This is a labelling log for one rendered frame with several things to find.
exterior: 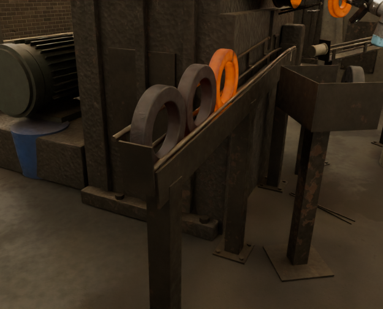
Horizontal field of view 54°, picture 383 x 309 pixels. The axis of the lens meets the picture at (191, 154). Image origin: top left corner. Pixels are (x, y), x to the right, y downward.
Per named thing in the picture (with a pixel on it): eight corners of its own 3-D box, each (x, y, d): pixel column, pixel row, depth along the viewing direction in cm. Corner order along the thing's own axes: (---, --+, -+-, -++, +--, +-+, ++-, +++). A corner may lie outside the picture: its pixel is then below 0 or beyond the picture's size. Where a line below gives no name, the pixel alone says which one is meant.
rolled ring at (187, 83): (216, 55, 96) (204, 54, 97) (184, 78, 81) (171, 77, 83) (217, 121, 105) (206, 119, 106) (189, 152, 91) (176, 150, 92)
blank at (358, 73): (349, 113, 104) (362, 114, 104) (355, 57, 105) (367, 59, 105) (335, 122, 120) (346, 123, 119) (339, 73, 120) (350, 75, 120)
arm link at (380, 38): (394, 46, 182) (404, 24, 175) (378, 48, 177) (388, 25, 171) (382, 40, 187) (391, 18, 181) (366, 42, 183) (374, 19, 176)
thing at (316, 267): (286, 293, 129) (318, 83, 100) (260, 246, 153) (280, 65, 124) (341, 287, 132) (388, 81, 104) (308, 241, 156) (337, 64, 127)
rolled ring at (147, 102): (185, 74, 81) (171, 73, 83) (139, 103, 67) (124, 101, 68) (187, 150, 90) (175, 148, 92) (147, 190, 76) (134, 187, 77)
